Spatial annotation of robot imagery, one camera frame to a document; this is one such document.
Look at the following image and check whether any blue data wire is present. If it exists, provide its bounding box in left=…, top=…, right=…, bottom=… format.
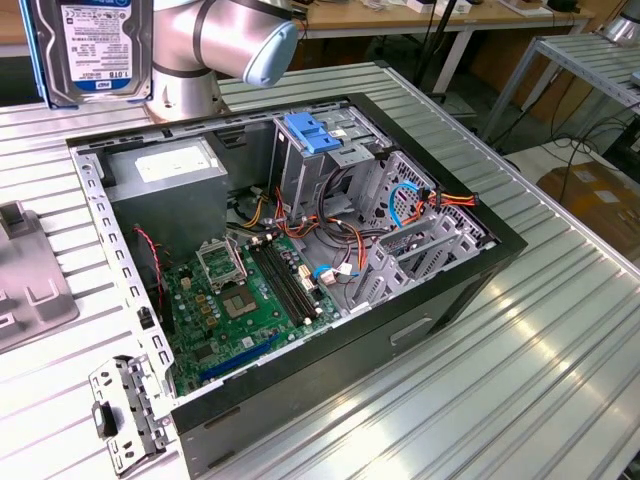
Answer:
left=312, top=179, right=426, bottom=286

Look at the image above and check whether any orange red power wire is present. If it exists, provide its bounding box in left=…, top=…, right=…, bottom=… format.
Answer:
left=399, top=188, right=480, bottom=229

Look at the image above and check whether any hard disk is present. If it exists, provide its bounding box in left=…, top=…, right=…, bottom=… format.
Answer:
left=19, top=0, right=155, bottom=109

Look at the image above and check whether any grey metal disk bay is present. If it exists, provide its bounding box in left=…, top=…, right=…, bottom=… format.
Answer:
left=349, top=149, right=501, bottom=314

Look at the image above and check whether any black RAM slot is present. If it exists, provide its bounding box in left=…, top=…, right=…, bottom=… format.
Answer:
left=262, top=234, right=325, bottom=321
left=248, top=238, right=312, bottom=329

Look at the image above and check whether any grey optical drive bay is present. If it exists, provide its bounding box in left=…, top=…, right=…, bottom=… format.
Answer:
left=272, top=107, right=394, bottom=224

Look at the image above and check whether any green motherboard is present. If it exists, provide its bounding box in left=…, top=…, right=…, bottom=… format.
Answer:
left=162, top=233, right=344, bottom=399

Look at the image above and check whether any CPU socket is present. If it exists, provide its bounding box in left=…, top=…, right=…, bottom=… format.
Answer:
left=217, top=284, right=261, bottom=324

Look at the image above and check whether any blue drive latch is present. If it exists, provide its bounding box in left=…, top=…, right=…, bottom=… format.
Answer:
left=283, top=112, right=342, bottom=156

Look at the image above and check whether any metal socket cover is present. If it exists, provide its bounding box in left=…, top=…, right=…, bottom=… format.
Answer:
left=194, top=237, right=249, bottom=294

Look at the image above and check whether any black open PC case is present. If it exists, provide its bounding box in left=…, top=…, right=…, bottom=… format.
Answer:
left=65, top=91, right=529, bottom=479

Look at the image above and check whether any blue expansion slot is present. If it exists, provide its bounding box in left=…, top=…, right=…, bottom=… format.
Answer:
left=198, top=332, right=282, bottom=386

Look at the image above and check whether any grey power supply unit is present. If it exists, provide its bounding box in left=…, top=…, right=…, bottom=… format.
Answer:
left=102, top=135, right=230, bottom=261

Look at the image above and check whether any black case fan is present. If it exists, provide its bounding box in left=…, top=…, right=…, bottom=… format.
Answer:
left=133, top=227, right=176, bottom=336

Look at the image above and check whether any wooden desk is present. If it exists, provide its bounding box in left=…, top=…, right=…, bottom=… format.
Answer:
left=0, top=0, right=599, bottom=96

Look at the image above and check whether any black tripod stand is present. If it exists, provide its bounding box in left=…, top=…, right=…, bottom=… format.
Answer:
left=412, top=0, right=459, bottom=96

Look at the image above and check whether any large labelled cardboard box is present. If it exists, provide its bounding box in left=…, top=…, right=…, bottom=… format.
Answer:
left=537, top=159, right=640, bottom=241

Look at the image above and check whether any grey parts rack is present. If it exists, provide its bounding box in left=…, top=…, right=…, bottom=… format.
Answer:
left=0, top=198, right=81, bottom=355

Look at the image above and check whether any black orange wire bundle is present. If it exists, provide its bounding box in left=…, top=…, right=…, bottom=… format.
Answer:
left=272, top=164, right=396, bottom=286

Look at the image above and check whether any yellow black power wire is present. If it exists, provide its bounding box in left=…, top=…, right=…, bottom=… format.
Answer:
left=234, top=185, right=275, bottom=231

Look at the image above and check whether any red black fan wire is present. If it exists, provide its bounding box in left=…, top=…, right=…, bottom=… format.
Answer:
left=132, top=226, right=167, bottom=314

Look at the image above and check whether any hinged metal slot bracket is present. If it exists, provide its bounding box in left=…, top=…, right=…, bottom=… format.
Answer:
left=88, top=353, right=176, bottom=476

